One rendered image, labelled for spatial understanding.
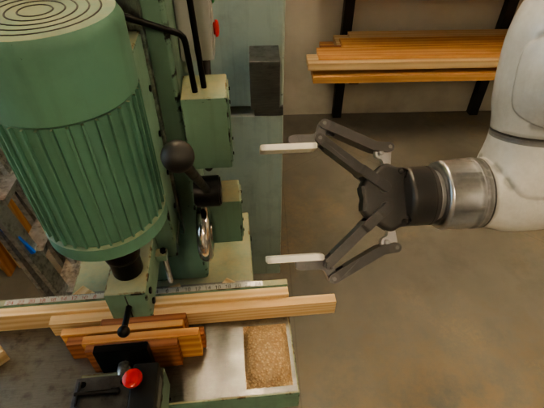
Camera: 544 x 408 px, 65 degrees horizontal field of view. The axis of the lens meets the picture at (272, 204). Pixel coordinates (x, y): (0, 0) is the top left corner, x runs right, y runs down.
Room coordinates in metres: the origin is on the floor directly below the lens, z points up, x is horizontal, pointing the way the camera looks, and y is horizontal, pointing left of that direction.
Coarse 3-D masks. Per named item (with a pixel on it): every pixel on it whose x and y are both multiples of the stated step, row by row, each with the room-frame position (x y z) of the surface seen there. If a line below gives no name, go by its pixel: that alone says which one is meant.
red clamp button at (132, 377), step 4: (132, 368) 0.32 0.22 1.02; (136, 368) 0.32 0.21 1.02; (128, 372) 0.31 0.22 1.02; (132, 372) 0.31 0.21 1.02; (136, 372) 0.31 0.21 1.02; (140, 372) 0.31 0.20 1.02; (124, 376) 0.30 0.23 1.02; (128, 376) 0.30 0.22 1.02; (132, 376) 0.30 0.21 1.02; (136, 376) 0.30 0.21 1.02; (140, 376) 0.30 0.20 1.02; (124, 380) 0.30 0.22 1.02; (128, 380) 0.30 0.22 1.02; (132, 380) 0.30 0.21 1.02; (136, 380) 0.30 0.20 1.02; (140, 380) 0.30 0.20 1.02; (124, 384) 0.29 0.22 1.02; (128, 384) 0.29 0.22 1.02; (132, 384) 0.29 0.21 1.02; (136, 384) 0.29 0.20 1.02; (128, 388) 0.29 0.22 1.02; (132, 388) 0.29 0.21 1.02
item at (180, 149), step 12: (168, 144) 0.36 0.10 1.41; (180, 144) 0.36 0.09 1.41; (168, 156) 0.35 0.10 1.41; (180, 156) 0.35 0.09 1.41; (192, 156) 0.36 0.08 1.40; (168, 168) 0.35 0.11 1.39; (180, 168) 0.35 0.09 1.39; (192, 168) 0.41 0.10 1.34; (192, 180) 0.46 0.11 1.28; (204, 180) 0.62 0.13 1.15; (216, 180) 0.62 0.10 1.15; (204, 192) 0.59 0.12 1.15; (216, 192) 0.60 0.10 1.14; (204, 204) 0.59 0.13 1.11; (216, 204) 0.60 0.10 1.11
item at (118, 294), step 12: (144, 252) 0.51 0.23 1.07; (144, 264) 0.48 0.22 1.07; (156, 264) 0.52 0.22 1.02; (108, 276) 0.46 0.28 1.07; (144, 276) 0.46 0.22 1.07; (156, 276) 0.50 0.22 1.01; (108, 288) 0.43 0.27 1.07; (120, 288) 0.43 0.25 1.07; (132, 288) 0.43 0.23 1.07; (144, 288) 0.43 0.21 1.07; (108, 300) 0.42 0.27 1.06; (120, 300) 0.42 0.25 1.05; (132, 300) 0.42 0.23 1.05; (144, 300) 0.42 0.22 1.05; (120, 312) 0.42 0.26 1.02; (132, 312) 0.42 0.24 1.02; (144, 312) 0.42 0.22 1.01
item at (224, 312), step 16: (208, 304) 0.49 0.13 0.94; (224, 304) 0.49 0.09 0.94; (240, 304) 0.49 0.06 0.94; (256, 304) 0.49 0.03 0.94; (272, 304) 0.49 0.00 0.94; (288, 304) 0.49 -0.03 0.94; (304, 304) 0.49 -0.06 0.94; (320, 304) 0.49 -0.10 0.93; (64, 320) 0.45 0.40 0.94; (80, 320) 0.45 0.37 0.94; (96, 320) 0.45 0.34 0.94; (192, 320) 0.47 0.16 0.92; (208, 320) 0.47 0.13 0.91; (224, 320) 0.47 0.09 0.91; (240, 320) 0.48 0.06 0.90
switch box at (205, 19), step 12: (180, 0) 0.75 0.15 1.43; (204, 0) 0.75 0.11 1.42; (180, 12) 0.75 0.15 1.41; (204, 12) 0.75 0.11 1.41; (180, 24) 0.75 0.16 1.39; (204, 24) 0.75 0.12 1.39; (192, 36) 0.75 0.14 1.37; (204, 36) 0.75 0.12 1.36; (180, 48) 0.75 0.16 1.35; (192, 48) 0.75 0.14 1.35; (204, 48) 0.75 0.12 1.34; (192, 60) 0.75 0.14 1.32; (204, 60) 0.75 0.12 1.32
